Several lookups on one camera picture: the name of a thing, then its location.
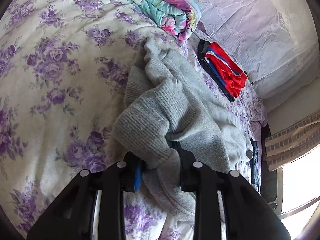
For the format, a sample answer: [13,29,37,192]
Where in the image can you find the grey sweatpants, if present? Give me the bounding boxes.
[112,38,252,221]

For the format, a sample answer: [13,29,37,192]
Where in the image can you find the blue denim jeans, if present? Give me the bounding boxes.
[249,139,260,192]

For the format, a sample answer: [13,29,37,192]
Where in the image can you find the beige checked curtain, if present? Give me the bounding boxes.
[265,111,319,172]

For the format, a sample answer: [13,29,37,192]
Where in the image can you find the folded dark clothes stack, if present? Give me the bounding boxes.
[197,40,247,102]

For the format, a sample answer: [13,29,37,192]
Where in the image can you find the folded red shorts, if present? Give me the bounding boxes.
[204,42,247,98]

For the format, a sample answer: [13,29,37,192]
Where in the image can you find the purple floral bedspread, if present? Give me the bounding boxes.
[0,0,268,240]

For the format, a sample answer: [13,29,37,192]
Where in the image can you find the white lace covered bedding pile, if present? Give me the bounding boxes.
[193,0,319,99]

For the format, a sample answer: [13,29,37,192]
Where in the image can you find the folded floral teal blanket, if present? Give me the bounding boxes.
[127,0,201,42]

